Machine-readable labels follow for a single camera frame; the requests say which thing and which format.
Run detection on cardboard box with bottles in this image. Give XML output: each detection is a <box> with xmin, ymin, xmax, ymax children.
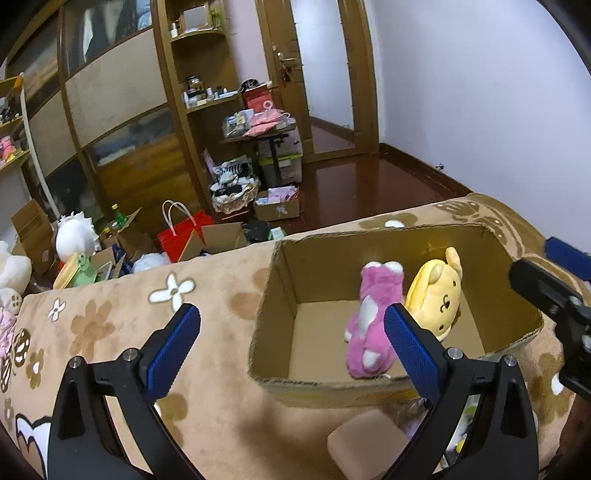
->
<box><xmin>99</xmin><ymin>208</ymin><xmax>158</xmax><ymax>265</ymax></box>

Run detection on brass door handle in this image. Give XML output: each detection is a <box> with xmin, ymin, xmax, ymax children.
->
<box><xmin>276</xmin><ymin>44</ymin><xmax>301</xmax><ymax>70</ymax></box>

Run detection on black white striped cloth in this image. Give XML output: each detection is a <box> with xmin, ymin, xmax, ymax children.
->
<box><xmin>215</xmin><ymin>158</ymin><xmax>256</xmax><ymax>185</ymax></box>

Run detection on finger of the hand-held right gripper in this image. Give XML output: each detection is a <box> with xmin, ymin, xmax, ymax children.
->
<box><xmin>545</xmin><ymin>236</ymin><xmax>591</xmax><ymax>281</ymax></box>
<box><xmin>509</xmin><ymin>258</ymin><xmax>585</xmax><ymax>320</ymax></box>

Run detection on wooden door with glass panel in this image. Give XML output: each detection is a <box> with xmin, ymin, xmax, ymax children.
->
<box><xmin>256</xmin><ymin>0</ymin><xmax>380</xmax><ymax>163</ymax></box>

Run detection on pink dressed doll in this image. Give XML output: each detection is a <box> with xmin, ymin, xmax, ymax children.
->
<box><xmin>0</xmin><ymin>287</ymin><xmax>23</xmax><ymax>366</ymax></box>

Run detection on stacked storage boxes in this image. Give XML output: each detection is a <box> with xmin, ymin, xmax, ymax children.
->
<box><xmin>256</xmin><ymin>131</ymin><xmax>304</xmax><ymax>185</ymax></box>

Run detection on yellow dog plush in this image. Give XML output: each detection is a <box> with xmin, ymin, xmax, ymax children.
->
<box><xmin>405</xmin><ymin>247</ymin><xmax>463</xmax><ymax>342</ymax></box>

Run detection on tall brown cardboard box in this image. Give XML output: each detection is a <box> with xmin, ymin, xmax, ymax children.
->
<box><xmin>11</xmin><ymin>199</ymin><xmax>59</xmax><ymax>278</ymax></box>

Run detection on pink cloth on hanger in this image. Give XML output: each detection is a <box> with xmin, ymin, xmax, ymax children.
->
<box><xmin>242</xmin><ymin>110</ymin><xmax>297</xmax><ymax>137</ymax></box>

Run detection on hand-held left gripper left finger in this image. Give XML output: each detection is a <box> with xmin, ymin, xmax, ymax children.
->
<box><xmin>46</xmin><ymin>302</ymin><xmax>206</xmax><ymax>480</ymax></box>

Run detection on white fluffy bundle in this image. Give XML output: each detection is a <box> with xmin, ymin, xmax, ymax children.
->
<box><xmin>131</xmin><ymin>251</ymin><xmax>172</xmax><ymax>274</ymax></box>

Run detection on group of toiletry bottles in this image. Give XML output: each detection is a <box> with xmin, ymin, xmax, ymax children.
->
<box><xmin>184</xmin><ymin>75</ymin><xmax>241</xmax><ymax>106</ymax></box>

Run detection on empty open cardboard carton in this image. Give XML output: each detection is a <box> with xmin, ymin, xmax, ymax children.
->
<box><xmin>178</xmin><ymin>222</ymin><xmax>250</xmax><ymax>262</ymax></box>

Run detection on large white bear plush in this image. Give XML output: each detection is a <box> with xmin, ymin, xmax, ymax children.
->
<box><xmin>0</xmin><ymin>240</ymin><xmax>33</xmax><ymax>294</ymax></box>

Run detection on pink bear plush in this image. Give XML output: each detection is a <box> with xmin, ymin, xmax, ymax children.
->
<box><xmin>344</xmin><ymin>261</ymin><xmax>407</xmax><ymax>380</ymax></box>

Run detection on black bag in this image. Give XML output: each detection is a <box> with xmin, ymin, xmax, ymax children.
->
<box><xmin>242</xmin><ymin>220</ymin><xmax>271</xmax><ymax>243</ymax></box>

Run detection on lace trimmed basket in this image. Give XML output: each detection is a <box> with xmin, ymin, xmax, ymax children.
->
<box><xmin>211</xmin><ymin>178</ymin><xmax>260</xmax><ymax>216</ymax></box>

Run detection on white curved pole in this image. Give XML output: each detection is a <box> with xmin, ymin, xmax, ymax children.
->
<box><xmin>20</xmin><ymin>87</ymin><xmax>62</xmax><ymax>223</ymax></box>

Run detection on green frog plush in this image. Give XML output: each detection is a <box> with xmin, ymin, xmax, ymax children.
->
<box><xmin>53</xmin><ymin>251</ymin><xmax>98</xmax><ymax>289</ymax></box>

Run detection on red gift bag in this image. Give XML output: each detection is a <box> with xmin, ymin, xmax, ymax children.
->
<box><xmin>157</xmin><ymin>200</ymin><xmax>216</xmax><ymax>264</ymax></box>

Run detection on wooden corner shelf unit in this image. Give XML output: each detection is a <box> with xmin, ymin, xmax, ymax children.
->
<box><xmin>154</xmin><ymin>0</ymin><xmax>259</xmax><ymax>217</ymax></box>

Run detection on red flat box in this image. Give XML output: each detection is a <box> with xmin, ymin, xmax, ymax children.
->
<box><xmin>244</xmin><ymin>88</ymin><xmax>279</xmax><ymax>112</ymax></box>

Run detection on small framed mirror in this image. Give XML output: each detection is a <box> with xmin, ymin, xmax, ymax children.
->
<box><xmin>180</xmin><ymin>4</ymin><xmax>211</xmax><ymax>29</ymax></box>

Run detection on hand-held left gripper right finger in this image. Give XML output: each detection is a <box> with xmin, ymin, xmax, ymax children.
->
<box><xmin>383</xmin><ymin>302</ymin><xmax>541</xmax><ymax>480</ymax></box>

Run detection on small cardboard box with packets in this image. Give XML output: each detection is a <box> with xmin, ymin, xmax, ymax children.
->
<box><xmin>254</xmin><ymin>186</ymin><xmax>304</xmax><ymax>223</ymax></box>

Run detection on brown floral blanket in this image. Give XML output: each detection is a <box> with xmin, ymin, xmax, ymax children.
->
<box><xmin>0</xmin><ymin>193</ymin><xmax>591</xmax><ymax>480</ymax></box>

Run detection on small folding table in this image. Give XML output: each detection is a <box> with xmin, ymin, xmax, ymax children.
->
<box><xmin>221</xmin><ymin>127</ymin><xmax>298</xmax><ymax>185</ymax></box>

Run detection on wooden sliding door wardrobe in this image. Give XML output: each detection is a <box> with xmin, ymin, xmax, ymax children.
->
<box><xmin>0</xmin><ymin>0</ymin><xmax>204</xmax><ymax>241</ymax></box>

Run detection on yellow wall shelf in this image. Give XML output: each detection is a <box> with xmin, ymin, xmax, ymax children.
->
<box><xmin>0</xmin><ymin>75</ymin><xmax>31</xmax><ymax>172</ymax></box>

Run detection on white spiky plush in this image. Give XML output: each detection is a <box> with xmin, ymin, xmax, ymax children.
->
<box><xmin>55</xmin><ymin>211</ymin><xmax>101</xmax><ymax>262</ymax></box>

